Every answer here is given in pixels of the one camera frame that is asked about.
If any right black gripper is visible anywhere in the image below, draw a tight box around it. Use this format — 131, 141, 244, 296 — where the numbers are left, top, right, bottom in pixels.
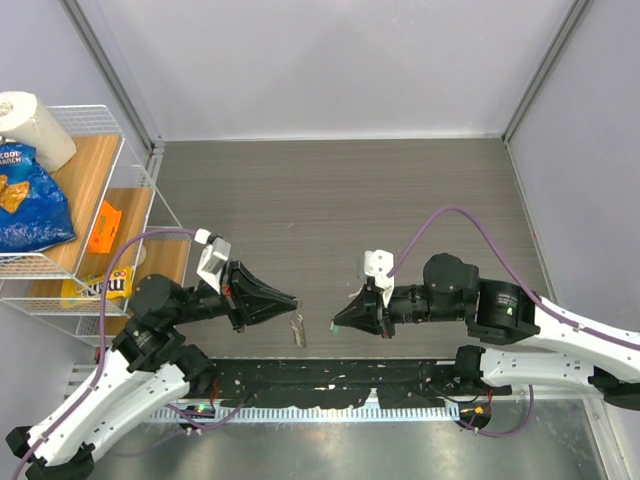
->
334, 280, 466, 338

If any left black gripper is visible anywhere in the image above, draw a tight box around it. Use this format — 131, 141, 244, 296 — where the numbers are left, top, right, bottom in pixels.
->
168, 256, 299, 331

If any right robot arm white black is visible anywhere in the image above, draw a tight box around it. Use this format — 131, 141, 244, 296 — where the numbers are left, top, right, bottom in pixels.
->
332, 250, 639, 410

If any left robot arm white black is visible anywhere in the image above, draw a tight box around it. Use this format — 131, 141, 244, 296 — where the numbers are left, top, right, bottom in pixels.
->
6, 261, 298, 479

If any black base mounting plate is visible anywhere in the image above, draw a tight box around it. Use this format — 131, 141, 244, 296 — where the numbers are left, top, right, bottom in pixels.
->
177, 355, 512, 410

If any orange candy packet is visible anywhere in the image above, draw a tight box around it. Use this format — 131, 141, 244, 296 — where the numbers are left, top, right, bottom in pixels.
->
87, 201, 122, 254

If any yellow m&m's bag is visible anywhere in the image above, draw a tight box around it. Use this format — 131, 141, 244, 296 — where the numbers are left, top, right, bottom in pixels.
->
60, 266, 133, 308

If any blue chips bag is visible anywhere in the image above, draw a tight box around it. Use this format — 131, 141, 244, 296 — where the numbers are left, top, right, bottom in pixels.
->
1, 142, 76, 253

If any paper towel roll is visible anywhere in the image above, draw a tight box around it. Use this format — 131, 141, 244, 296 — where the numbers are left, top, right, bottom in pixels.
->
1, 91, 77, 173

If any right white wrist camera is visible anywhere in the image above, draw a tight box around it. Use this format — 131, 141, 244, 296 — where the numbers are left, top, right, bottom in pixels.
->
363, 249, 395, 308

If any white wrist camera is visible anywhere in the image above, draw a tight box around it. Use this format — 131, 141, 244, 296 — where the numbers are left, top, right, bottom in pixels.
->
363, 249, 395, 308
194, 229, 231, 294

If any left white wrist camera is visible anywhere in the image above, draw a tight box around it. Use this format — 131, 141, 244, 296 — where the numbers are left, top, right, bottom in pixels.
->
194, 229, 231, 294

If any white slotted cable duct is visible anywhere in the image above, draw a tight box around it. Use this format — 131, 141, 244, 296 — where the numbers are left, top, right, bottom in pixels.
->
144, 401, 460, 424

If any white wire shelf rack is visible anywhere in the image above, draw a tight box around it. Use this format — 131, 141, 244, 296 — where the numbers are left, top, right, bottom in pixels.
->
1, 105, 191, 346

